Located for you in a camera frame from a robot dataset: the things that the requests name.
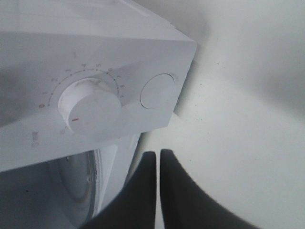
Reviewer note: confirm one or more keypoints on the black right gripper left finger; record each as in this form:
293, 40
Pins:
135, 206

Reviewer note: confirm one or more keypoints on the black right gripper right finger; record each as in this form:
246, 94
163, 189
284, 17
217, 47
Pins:
185, 205

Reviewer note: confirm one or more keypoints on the round white door release button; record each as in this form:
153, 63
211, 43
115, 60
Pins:
157, 91

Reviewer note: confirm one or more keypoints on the glass microwave turntable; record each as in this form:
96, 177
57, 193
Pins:
84, 179

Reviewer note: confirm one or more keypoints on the white lower timer knob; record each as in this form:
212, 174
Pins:
89, 107

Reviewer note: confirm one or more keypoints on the white microwave oven body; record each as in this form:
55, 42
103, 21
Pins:
45, 46

